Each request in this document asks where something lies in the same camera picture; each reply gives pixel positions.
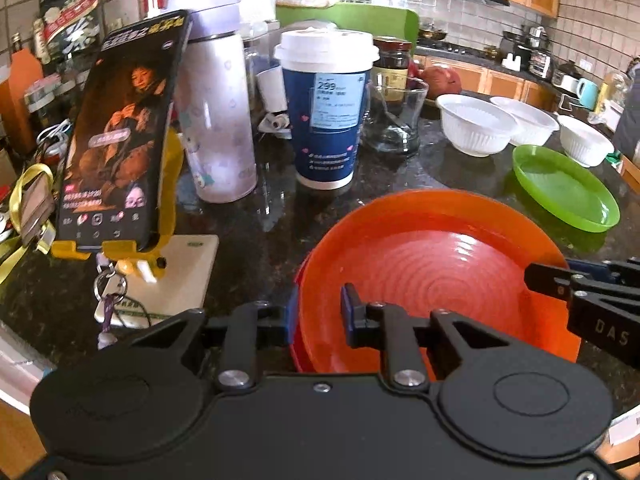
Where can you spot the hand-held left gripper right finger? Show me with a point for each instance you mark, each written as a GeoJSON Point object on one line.
{"type": "Point", "coordinates": [350, 315]}

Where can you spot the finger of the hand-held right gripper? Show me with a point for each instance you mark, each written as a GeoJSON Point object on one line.
{"type": "Point", "coordinates": [547, 282]}
{"type": "Point", "coordinates": [592, 269]}

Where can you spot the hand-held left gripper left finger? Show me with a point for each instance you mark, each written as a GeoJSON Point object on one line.
{"type": "Point", "coordinates": [293, 315]}

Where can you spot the red plate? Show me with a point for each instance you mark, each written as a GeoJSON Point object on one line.
{"type": "Point", "coordinates": [300, 340]}

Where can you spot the green plate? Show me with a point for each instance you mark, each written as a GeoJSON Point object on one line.
{"type": "Point", "coordinates": [565, 190]}

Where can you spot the orange plate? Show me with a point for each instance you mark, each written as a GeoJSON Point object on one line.
{"type": "Point", "coordinates": [450, 270]}

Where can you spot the white ribbed bowl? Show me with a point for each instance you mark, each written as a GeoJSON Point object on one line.
{"type": "Point", "coordinates": [585, 142]}
{"type": "Point", "coordinates": [477, 125]}
{"type": "Point", "coordinates": [532, 120]}

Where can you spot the beige card pad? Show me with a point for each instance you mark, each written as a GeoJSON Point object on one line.
{"type": "Point", "coordinates": [190, 270]}

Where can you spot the yellow phone stand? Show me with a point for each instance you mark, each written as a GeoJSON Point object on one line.
{"type": "Point", "coordinates": [167, 200]}

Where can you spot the teal mug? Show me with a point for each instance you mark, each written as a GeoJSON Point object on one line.
{"type": "Point", "coordinates": [586, 94]}

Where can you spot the clear glass jar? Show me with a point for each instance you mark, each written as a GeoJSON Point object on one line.
{"type": "Point", "coordinates": [614, 92]}

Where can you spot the clear glass vase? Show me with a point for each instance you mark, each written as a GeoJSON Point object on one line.
{"type": "Point", "coordinates": [395, 120]}

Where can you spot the wooden base cabinets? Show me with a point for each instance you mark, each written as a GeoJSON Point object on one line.
{"type": "Point", "coordinates": [500, 82]}

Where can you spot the blue paper cup white lid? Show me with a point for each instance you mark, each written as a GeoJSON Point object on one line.
{"type": "Point", "coordinates": [325, 110]}

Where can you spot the metal toaster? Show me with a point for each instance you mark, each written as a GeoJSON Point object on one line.
{"type": "Point", "coordinates": [541, 64]}

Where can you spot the lavender water bottle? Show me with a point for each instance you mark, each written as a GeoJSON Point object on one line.
{"type": "Point", "coordinates": [220, 110]}

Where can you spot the dark red apple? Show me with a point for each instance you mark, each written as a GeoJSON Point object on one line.
{"type": "Point", "coordinates": [442, 82]}

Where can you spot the black kitchen appliance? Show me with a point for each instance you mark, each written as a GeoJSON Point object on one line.
{"type": "Point", "coordinates": [517, 45]}

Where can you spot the black smartphone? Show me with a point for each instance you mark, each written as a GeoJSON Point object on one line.
{"type": "Point", "coordinates": [125, 135]}

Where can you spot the dark sauce jar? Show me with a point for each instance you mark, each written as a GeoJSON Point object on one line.
{"type": "Point", "coordinates": [392, 67]}

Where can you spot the dark wok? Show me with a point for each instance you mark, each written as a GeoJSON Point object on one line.
{"type": "Point", "coordinates": [432, 34]}

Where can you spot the brown card holder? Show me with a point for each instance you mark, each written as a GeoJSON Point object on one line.
{"type": "Point", "coordinates": [35, 207]}

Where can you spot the green cutting board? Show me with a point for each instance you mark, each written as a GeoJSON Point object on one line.
{"type": "Point", "coordinates": [380, 20]}

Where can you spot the orange cutting board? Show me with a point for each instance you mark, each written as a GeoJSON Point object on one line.
{"type": "Point", "coordinates": [25, 100]}

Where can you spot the dark printed snack bag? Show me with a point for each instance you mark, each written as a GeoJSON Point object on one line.
{"type": "Point", "coordinates": [70, 20]}

